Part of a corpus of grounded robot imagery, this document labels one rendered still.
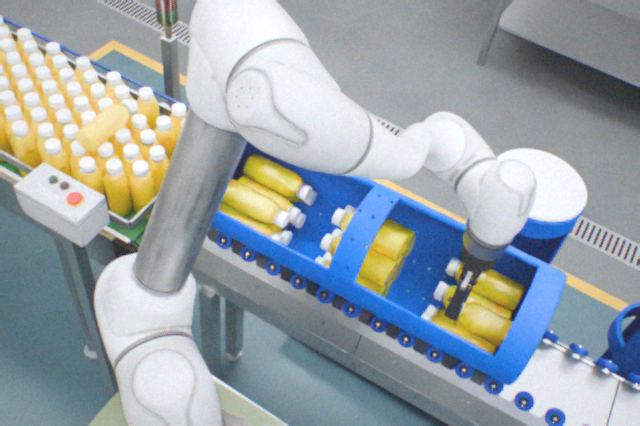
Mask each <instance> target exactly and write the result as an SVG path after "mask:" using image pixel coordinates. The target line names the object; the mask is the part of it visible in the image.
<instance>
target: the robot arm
mask: <svg viewBox="0 0 640 426"><path fill-rule="evenodd" d="M189 32H190V37H191V40H190V51H188V66H187V79H186V95H187V99H188V102H189V105H190V106H189V109H188V111H187V114H186V117H185V120H184V123H183V125H182V128H181V131H180V134H179V137H178V139H177V142H176V145H175V148H174V152H173V154H172V157H171V160H170V163H169V166H168V168H167V171H166V174H165V177H164V180H163V182H162V185H161V188H160V191H159V194H158V196H157V199H156V202H155V205H154V208H153V210H152V213H151V217H150V220H149V223H148V225H147V228H146V231H145V234H144V237H143V239H142V242H141V245H140V248H139V251H138V252H137V253H134V254H130V255H125V256H122V257H119V258H117V259H115V260H114V261H112V262H111V263H110V264H108V265H107V266H106V267H105V269H104V270H103V271H102V273H101V275H100V277H99V279H98V281H97V284H96V288H95V293H94V309H95V315H96V319H98V324H99V328H100V331H101V335H102V339H103V342H104V345H105V348H106V351H107V354H108V356H109V359H110V361H111V363H112V365H113V368H114V371H115V374H116V378H117V382H118V387H119V392H120V397H121V403H122V408H123V413H124V416H125V419H126V422H127V424H128V426H247V424H246V421H245V420H244V419H242V418H240V417H236V416H233V415H231V414H229V413H227V412H226V411H224V410H223V409H221V406H220V401H219V396H218V392H217V389H216V386H215V383H214V380H213V378H212V376H211V373H210V371H209V370H208V368H207V366H206V364H205V362H204V360H203V358H202V356H201V354H200V350H198V348H197V346H196V344H195V342H194V339H193V336H192V333H191V329H190V326H191V324H192V314H193V305H194V298H195V294H196V284H195V280H194V277H193V275H192V273H191V270H192V267H193V265H194V263H195V260H196V258H197V256H198V254H199V251H200V249H201V247H202V244H203V242H204V240H205V238H206V235H207V233H208V231H209V229H210V226H211V224H212V222H213V219H214V217H216V214H217V212H218V209H219V207H220V205H221V202H222V200H223V198H224V196H225V193H226V191H227V189H228V186H229V184H230V182H231V180H232V177H233V175H234V173H235V170H236V168H237V166H238V164H239V161H240V159H241V157H242V153H243V151H244V149H245V147H246V144H247V142H250V143H251V144H252V145H253V146H255V147H256V148H258V149H259V150H261V151H263V152H265V153H267V154H269V155H271V156H274V157H277V159H279V160H281V161H284V162H286V163H289V164H291V165H294V166H297V167H300V168H303V169H306V170H309V171H314V172H321V173H326V174H332V175H336V176H351V177H363V178H372V179H379V180H390V181H396V180H403V179H407V178H409V177H411V176H413V175H414V174H416V173H417V172H418V171H419V170H420V168H421V167H422V165H423V166H424V167H425V168H427V169H428V170H429V171H430V172H432V173H433V174H434V175H435V176H436V177H437V178H438V179H439V180H441V181H442V182H443V183H447V184H448V185H449V186H450V187H451V188H452V189H453V190H454V191H455V192H456V193H457V195H458V196H459V197H460V199H461V201H462V203H463V205H464V207H465V210H466V212H467V216H468V218H469V221H468V224H467V227H466V230H465V232H464V235H463V246H462V249H461V256H462V258H463V260H464V262H465V263H464V265H463V267H462V269H463V270H462V273H461V275H460V278H459V279H460V281H459V282H458V286H457V289H456V291H455V293H454V296H453V297H450V298H449V299H448V301H450V303H449V305H448V308H447V310H445V312H444V314H443V315H444V316H446V317H449V318H451V319H453V320H455V321H457V319H458V317H459V315H460V313H461V310H462V308H463V306H464V304H465V303H466V301H467V299H468V297H469V295H470V293H471V290H472V288H473V286H476V285H477V283H478V282H477V278H478V277H479V276H480V274H481V273H482V270H488V269H490V268H492V267H493V266H494V265H495V264H496V262H497V260H498V259H499V258H501V257H502V256H503V253H504V252H505V250H506V249H507V248H508V246H509V244H510V243H511V241H512V239H513V237H514V236H515V235H516V234H517V233H518V232H519V231H521V230H522V228H523V227H524V225H525V223H526V222H527V220H528V218H529V216H530V212H531V210H532V207H533V205H534V201H535V198H536V193H537V178H536V175H535V173H534V171H533V170H532V169H531V168H530V167H529V166H528V165H527V164H524V163H522V162H520V161H518V160H513V159H507V160H502V161H498V160H497V159H496V157H495V156H494V154H493V153H492V151H491V149H490V147H489V146H488V144H487V143H486V142H485V141H484V139H483V138H482V137H481V136H480V135H479V134H478V132H477V131H476V130H475V129H474V128H473V127H472V126H471V125H470V124H469V123H468V122H467V121H465V120H464V119H463V118H461V117H459V116H457V115H455V114H452V113H449V112H438V113H435V114H433V115H431V116H429V117H428V118H427V119H426V120H425V121H424V122H423V123H416V124H413V125H411V126H410V127H408V128H407V129H406V130H405V131H404V132H403V133H402V134H401V135H400V136H399V137H397V136H396V135H394V134H393V133H392V132H390V131H389V130H388V129H387V128H386V127H384V126H382V125H381V124H380V123H379V122H378V121H377V120H376V119H375V118H373V117H372V116H371V115H370V114H369V113H368V112H367V111H366V110H365V109H363V108H362V107H360V106H359V105H357V104H356V103H354V102H353V101H352V100H350V99H349V98H348V97H347V96H345V95H344V93H342V92H341V91H340V86H339V85H338V84H337V82H336V81H335V80H334V79H333V77H332V76H331V75H330V74H329V72H328V71H326V70H325V68H324V67H323V65H322V64H321V63H320V61H319V60H318V58H317V57H316V55H315V54H314V53H313V51H312V50H311V48H310V46H309V44H308V41H307V39H306V37H305V36H304V34H303V33H302V32H301V30H300V29H299V27H298V26H297V25H296V23H295V22H294V21H293V20H292V18H291V17H290V16H289V15H288V14H287V12H286V11H285V10H284V9H283V8H282V7H281V6H280V5H279V4H278V3H277V2H276V1H275V0H198V1H197V3H196V5H195V7H194V10H193V13H192V16H191V21H190V29H189Z"/></svg>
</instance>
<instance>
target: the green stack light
mask: <svg viewBox="0 0 640 426"><path fill-rule="evenodd" d="M155 10H156V21H157V22H158V23H159V24H160V25H163V26H172V25H174V24H176V23H178V21H179V13H178V7H177V8H176V9H175V10H173V11H168V12H165V11H160V10H158V9H157V8H156V7H155Z"/></svg>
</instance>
